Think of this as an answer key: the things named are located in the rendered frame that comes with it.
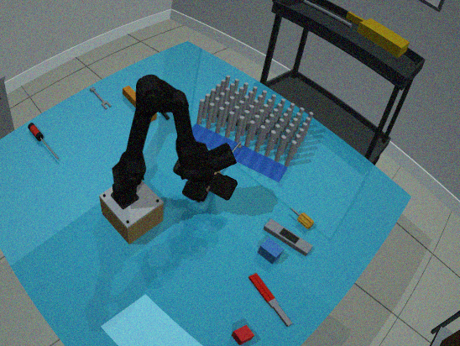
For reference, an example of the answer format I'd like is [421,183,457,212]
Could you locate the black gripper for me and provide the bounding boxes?
[173,159,238,200]

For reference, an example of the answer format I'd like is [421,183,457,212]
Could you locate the orange rectangular bar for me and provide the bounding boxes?
[122,86,156,122]

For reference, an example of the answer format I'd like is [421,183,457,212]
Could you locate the red and black screwdriver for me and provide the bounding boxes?
[28,123,58,159]

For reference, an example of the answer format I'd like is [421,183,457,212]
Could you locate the small red block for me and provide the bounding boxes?
[232,325,254,345]

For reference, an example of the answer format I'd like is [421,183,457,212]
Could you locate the blue taped strip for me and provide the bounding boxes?
[192,123,287,182]

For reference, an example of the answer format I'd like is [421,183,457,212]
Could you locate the blue cube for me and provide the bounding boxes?
[257,238,284,264]

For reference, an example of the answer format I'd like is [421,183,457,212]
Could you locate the grey metal forked tool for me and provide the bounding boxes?
[90,87,111,109]

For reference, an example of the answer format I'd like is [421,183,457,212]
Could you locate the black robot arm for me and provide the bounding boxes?
[111,74,237,209]

